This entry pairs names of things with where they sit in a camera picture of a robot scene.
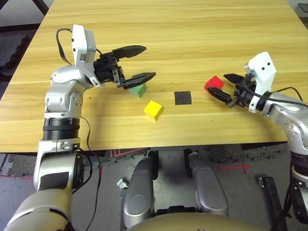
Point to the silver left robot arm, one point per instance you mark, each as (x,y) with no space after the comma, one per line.
(62,101)

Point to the silver left robot leg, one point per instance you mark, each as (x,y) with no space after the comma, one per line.
(139,192)

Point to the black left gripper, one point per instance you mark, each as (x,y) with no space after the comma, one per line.
(107,68)

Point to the black robot pelvis block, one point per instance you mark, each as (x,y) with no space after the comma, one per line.
(175,209)

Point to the small metal bracket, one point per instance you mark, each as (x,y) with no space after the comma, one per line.
(121,183)

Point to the silver robot leg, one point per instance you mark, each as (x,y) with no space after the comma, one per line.
(139,192)
(209,190)

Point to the red wooden block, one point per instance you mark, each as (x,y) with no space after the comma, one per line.
(214,83)

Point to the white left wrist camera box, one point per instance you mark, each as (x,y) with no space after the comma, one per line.
(80,45)

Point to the yellow wooden block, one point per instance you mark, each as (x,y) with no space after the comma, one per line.
(152,109)

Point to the silver right robot leg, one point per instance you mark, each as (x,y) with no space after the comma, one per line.
(209,190)

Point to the black flat stand plate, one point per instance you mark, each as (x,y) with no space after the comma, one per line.
(303,7)

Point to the speckled foam mat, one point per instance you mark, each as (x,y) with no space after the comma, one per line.
(21,164)
(240,154)

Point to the red tape cross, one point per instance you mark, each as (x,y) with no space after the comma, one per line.
(243,166)

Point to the dark foam floor mat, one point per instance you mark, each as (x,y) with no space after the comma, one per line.
(9,53)

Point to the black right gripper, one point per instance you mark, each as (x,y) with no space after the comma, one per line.
(244,96)

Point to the green wooden block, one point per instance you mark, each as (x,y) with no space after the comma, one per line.
(139,91)

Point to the black square marker pad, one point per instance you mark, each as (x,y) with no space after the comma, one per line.
(183,98)

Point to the black diagonal metal bar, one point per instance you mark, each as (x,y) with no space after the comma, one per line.
(42,7)

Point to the beige robot torso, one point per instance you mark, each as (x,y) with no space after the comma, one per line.
(192,223)

